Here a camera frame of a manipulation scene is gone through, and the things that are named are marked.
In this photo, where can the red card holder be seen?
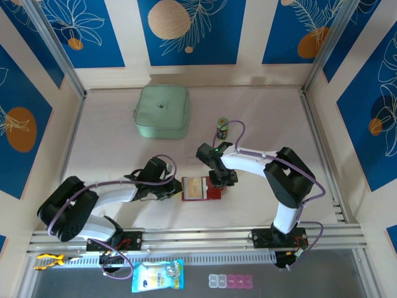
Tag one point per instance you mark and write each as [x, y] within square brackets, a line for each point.
[214, 194]

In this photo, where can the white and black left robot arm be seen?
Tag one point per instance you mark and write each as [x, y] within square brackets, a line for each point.
[65, 211]

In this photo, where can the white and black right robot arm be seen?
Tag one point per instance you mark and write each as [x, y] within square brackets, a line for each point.
[288, 180]

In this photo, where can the small green-lid jar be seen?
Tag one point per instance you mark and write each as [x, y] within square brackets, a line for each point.
[222, 122]

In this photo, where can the green zip pouch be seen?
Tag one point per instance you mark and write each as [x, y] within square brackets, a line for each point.
[162, 111]

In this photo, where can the blue snack packet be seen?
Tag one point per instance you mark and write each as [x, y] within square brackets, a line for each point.
[156, 277]

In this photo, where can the clear small pill box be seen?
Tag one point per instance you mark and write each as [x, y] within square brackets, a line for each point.
[213, 281]
[221, 281]

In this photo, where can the pink small pill box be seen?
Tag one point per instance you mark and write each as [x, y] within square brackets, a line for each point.
[248, 281]
[239, 281]
[231, 281]

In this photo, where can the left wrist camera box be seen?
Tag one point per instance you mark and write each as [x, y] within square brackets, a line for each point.
[156, 169]

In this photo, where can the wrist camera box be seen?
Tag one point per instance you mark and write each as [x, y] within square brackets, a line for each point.
[206, 153]
[156, 169]

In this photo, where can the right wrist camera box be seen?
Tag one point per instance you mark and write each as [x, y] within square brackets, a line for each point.
[206, 153]

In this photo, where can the aluminium rail beam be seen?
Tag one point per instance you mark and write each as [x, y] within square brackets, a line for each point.
[198, 236]

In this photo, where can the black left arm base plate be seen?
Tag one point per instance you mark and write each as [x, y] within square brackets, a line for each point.
[136, 240]

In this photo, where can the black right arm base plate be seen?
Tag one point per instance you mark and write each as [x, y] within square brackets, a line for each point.
[260, 237]

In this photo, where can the aluminium side rail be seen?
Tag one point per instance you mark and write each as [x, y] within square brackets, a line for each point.
[311, 115]
[70, 146]

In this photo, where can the aluminium corner post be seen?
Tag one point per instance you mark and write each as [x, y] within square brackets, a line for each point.
[332, 46]
[56, 49]

